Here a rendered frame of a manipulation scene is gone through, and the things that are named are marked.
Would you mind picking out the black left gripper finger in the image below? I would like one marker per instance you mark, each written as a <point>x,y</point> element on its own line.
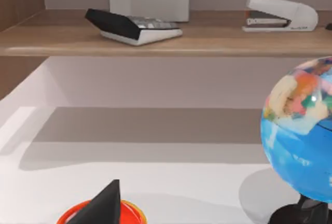
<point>109,206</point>

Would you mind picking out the white stapler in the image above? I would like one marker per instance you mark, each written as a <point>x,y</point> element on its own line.
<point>282,14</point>

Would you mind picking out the wooden shelf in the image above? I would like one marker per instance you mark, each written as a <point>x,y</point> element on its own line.
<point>64,40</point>

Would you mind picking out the black and white calculator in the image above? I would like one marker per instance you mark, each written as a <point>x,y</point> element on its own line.
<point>129,27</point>

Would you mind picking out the blue globe on black stand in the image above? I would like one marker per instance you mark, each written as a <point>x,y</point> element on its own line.
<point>298,141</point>

